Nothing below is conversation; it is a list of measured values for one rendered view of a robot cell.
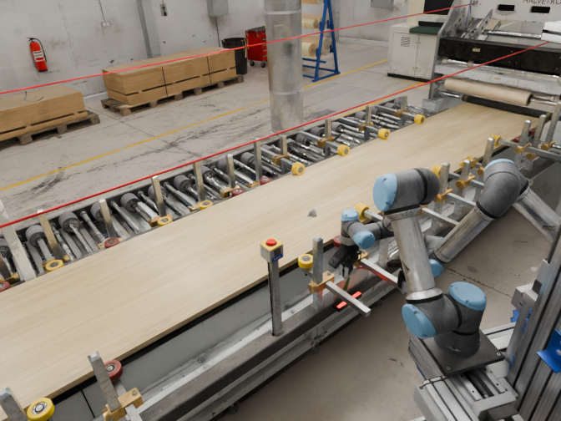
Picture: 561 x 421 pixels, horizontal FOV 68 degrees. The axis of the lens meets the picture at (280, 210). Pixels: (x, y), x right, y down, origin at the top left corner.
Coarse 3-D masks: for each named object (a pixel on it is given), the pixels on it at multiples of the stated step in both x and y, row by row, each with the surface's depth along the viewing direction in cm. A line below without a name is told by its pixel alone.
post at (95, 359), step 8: (96, 352) 137; (88, 360) 137; (96, 360) 135; (96, 368) 136; (104, 368) 138; (96, 376) 137; (104, 376) 139; (104, 384) 141; (112, 384) 143; (104, 392) 142; (112, 392) 144; (112, 400) 146; (112, 408) 147
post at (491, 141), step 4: (488, 140) 262; (492, 140) 261; (488, 144) 263; (492, 144) 262; (488, 148) 264; (492, 148) 264; (484, 152) 267; (488, 152) 265; (492, 152) 267; (484, 156) 268; (488, 156) 266; (484, 160) 269; (488, 160) 268; (484, 164) 270; (480, 176) 276; (480, 180) 277; (476, 188) 281; (476, 192) 282; (480, 192) 280; (476, 196) 284
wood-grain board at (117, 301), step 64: (448, 128) 352; (512, 128) 346; (256, 192) 271; (320, 192) 268; (128, 256) 218; (192, 256) 216; (256, 256) 214; (0, 320) 183; (64, 320) 181; (128, 320) 180; (192, 320) 182; (0, 384) 155; (64, 384) 154
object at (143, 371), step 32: (480, 160) 312; (512, 160) 352; (256, 288) 206; (288, 288) 222; (384, 288) 295; (224, 320) 199; (352, 320) 288; (160, 352) 181; (192, 352) 194; (288, 352) 252; (96, 384) 166; (128, 384) 177; (256, 384) 239; (64, 416) 162; (96, 416) 172; (192, 416) 218
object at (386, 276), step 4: (336, 248) 226; (364, 260) 214; (360, 264) 215; (364, 264) 212; (368, 264) 211; (372, 264) 211; (368, 268) 211; (372, 268) 208; (376, 268) 208; (380, 268) 208; (372, 272) 209; (376, 272) 207; (380, 272) 205; (384, 272) 205; (380, 276) 206; (384, 276) 203; (388, 276) 202; (392, 276) 202; (384, 280) 204; (388, 280) 202; (392, 280) 200; (396, 280) 200; (392, 284) 201; (396, 284) 199
